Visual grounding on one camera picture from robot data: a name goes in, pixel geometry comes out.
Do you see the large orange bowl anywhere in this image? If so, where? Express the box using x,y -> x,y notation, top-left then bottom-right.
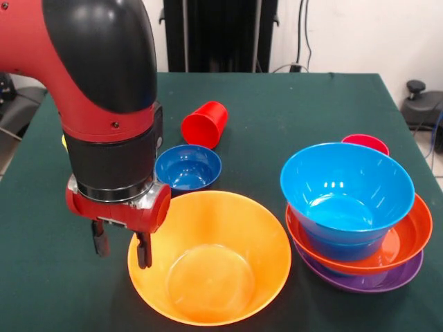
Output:
127,190 -> 293,326

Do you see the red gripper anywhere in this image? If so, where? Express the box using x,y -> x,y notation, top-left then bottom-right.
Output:
65,174 -> 172,270

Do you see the black hanging cable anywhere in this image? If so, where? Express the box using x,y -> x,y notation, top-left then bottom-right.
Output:
296,0 -> 314,70

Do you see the shallow purple bowl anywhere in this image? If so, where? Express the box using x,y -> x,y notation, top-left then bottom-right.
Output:
292,238 -> 424,294

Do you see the blue cable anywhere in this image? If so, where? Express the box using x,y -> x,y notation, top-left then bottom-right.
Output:
428,112 -> 443,162

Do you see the pink-red cup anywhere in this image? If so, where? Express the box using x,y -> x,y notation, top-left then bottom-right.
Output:
341,133 -> 390,157

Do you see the straight-walled teal blue bowl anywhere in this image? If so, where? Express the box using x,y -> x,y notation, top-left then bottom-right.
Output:
298,224 -> 387,262

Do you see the black base with knob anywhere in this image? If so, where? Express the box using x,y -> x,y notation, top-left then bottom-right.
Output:
401,80 -> 443,131

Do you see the black chair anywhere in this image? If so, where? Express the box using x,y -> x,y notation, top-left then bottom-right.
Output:
0,86 -> 48,139

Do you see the dark green tablecloth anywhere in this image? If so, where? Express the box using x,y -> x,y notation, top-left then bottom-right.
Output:
0,71 -> 443,332

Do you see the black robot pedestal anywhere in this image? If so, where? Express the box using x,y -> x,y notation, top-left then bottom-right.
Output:
159,0 -> 280,73

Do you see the red cup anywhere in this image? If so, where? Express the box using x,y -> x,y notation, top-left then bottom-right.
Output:
181,100 -> 230,150

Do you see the large blue bowl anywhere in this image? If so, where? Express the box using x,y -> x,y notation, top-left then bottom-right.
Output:
280,142 -> 416,237

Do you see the small dark blue bowl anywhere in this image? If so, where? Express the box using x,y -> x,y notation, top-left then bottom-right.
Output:
154,144 -> 222,193

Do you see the shallow red-orange bowl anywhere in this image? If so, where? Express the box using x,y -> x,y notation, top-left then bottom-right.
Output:
285,192 -> 434,277

